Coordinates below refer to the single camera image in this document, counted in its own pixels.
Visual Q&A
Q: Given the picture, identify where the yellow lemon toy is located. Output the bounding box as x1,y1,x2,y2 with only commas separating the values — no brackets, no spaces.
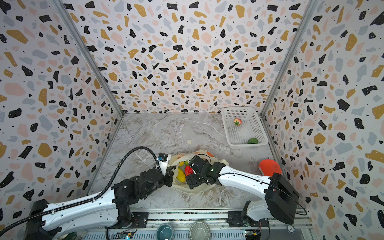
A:
177,168,186,183

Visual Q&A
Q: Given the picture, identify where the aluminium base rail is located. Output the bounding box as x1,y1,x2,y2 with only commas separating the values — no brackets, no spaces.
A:
80,208,313,240

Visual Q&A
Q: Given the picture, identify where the white plastic mesh basket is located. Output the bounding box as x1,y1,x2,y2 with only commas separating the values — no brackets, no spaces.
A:
221,107,269,147

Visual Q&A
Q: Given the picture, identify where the black corrugated cable hose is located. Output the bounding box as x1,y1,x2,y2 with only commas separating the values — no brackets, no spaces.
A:
0,146,160,238

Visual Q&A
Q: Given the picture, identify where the small round white token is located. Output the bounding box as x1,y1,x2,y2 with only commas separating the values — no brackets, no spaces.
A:
287,225,295,234

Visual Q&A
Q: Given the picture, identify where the green fruit in basket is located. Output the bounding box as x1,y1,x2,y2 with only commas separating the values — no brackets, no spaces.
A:
247,138,259,144

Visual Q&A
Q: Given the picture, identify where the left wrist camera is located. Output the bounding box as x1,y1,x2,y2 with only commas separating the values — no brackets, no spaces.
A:
158,153,171,176

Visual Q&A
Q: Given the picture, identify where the teal bowl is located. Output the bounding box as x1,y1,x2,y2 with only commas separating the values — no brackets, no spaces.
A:
156,224,174,240

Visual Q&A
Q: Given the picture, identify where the grey ribbed plate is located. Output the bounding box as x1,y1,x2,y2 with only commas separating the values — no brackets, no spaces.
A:
190,222,210,240

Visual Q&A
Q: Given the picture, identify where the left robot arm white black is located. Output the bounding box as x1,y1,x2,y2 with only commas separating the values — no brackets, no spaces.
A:
24,167,174,240

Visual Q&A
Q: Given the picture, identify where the yellow translucent plastic bag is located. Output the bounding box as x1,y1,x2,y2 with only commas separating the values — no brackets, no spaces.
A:
170,150,229,194

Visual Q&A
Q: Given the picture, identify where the small red strawberry toy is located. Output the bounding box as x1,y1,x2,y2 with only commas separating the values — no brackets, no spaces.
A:
234,118,242,126

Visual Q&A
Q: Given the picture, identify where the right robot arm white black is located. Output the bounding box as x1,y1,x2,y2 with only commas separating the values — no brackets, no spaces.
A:
186,156,299,225

